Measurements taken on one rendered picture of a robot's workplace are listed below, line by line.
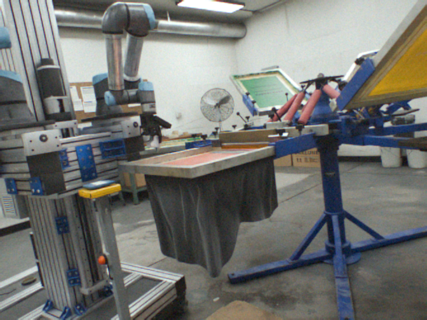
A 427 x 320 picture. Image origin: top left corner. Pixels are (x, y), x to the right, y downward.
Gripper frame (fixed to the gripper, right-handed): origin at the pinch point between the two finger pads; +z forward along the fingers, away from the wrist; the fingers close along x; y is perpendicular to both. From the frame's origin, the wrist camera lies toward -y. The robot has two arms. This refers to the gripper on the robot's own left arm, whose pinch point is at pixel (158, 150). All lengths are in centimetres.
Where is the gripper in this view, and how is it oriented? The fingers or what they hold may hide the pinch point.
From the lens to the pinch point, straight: 172.5
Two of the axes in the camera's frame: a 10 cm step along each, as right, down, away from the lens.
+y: -7.4, 1.6, -6.5
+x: 6.6, 0.1, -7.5
